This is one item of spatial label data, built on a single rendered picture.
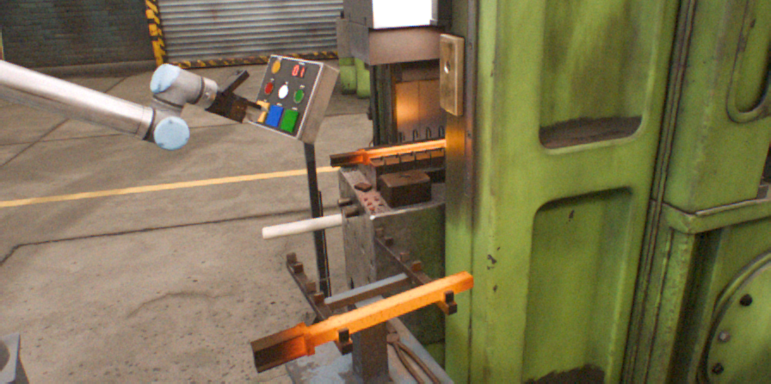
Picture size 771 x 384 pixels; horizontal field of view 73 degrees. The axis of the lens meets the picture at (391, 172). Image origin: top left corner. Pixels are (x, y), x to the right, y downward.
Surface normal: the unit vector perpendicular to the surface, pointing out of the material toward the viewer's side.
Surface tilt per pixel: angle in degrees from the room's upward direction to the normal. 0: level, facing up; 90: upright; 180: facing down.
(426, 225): 90
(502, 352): 90
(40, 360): 0
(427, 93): 90
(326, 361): 0
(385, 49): 90
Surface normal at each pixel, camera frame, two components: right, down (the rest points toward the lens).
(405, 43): 0.32, 0.34
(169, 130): 0.59, 0.32
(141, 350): -0.04, -0.93
